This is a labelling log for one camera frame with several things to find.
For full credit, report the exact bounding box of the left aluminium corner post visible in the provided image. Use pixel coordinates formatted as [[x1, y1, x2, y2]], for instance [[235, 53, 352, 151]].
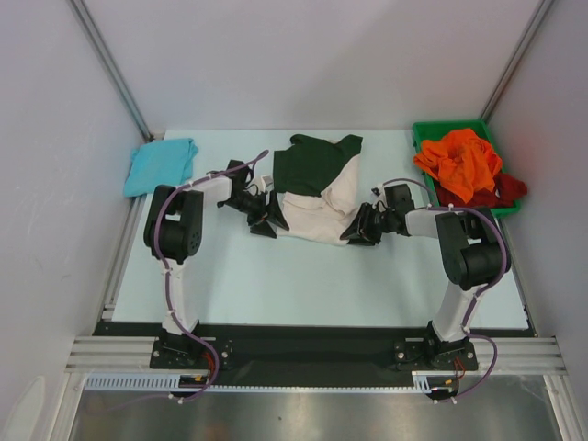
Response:
[[66, 0, 153, 142]]

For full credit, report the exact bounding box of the left aluminium side rail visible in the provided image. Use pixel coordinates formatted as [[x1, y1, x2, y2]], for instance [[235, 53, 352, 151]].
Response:
[[98, 197, 144, 322]]

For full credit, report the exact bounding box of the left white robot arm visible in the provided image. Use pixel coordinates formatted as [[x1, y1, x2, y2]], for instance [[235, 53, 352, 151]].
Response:
[[143, 160, 289, 368]]

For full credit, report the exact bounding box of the white and green t-shirt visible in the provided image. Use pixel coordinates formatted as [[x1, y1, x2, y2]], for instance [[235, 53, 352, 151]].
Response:
[[273, 134, 363, 246]]

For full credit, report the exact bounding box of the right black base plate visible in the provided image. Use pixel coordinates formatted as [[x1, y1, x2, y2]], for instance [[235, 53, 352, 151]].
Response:
[[393, 338, 479, 371]]

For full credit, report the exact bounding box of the aluminium side rail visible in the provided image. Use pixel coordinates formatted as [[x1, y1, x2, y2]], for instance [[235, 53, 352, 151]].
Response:
[[498, 219, 537, 337], [98, 197, 144, 322]]

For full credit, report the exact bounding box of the red t-shirt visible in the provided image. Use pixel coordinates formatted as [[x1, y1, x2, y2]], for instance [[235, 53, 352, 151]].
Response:
[[435, 173, 527, 209]]

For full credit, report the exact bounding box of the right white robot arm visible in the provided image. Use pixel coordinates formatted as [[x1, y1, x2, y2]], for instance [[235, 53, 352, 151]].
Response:
[[340, 179, 511, 368]]

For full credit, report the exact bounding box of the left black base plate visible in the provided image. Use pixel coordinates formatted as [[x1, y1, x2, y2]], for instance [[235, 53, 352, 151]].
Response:
[[149, 334, 233, 370]]

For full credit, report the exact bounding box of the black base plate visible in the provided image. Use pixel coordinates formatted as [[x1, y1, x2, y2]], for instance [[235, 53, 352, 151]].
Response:
[[149, 334, 233, 370], [393, 338, 479, 371]]

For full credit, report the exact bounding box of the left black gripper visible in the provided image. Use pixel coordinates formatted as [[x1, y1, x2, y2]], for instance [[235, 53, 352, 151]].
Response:
[[221, 190, 288, 239]]

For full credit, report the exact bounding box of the right aluminium corner post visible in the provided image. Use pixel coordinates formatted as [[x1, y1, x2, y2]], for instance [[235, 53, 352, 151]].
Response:
[[480, 0, 559, 123]]

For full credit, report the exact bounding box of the aluminium corner post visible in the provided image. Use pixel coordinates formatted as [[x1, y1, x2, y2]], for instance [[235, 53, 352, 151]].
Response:
[[66, 0, 153, 142], [480, 0, 559, 123]]

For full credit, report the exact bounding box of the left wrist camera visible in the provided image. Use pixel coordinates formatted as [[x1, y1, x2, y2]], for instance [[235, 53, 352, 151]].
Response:
[[255, 175, 274, 192]]

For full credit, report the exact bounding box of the aluminium front rail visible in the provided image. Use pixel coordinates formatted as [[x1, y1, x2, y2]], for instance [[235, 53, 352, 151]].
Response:
[[66, 336, 567, 375]]

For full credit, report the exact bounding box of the right aluminium side rail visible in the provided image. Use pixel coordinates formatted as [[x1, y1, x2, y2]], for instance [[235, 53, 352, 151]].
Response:
[[498, 219, 537, 337]]

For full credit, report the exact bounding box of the slotted cable duct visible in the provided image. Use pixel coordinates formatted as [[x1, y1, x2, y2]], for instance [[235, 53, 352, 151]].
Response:
[[85, 371, 458, 394]]

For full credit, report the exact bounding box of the green plastic bin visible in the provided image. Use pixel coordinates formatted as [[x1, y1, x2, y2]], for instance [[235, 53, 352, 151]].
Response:
[[413, 119, 528, 218]]

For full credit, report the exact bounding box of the folded teal t-shirt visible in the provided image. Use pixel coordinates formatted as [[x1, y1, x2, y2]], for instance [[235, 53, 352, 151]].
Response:
[[123, 138, 198, 198]]

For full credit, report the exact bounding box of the orange t-shirt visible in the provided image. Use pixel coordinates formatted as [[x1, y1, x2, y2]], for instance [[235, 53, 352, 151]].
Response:
[[413, 129, 503, 202]]

